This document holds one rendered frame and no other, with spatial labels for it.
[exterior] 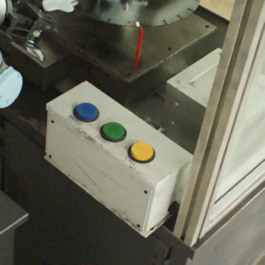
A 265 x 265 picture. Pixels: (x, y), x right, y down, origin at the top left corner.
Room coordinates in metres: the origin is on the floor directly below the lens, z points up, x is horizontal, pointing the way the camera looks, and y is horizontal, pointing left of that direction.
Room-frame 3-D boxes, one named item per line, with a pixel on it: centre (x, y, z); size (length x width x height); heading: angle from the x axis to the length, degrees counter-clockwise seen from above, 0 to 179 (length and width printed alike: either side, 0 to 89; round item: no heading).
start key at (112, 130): (0.95, 0.03, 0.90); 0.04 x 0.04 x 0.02
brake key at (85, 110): (0.99, 0.09, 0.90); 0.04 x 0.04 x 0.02
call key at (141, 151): (0.91, -0.02, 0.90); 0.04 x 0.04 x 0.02
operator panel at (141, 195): (0.96, 0.03, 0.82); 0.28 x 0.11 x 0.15; 55
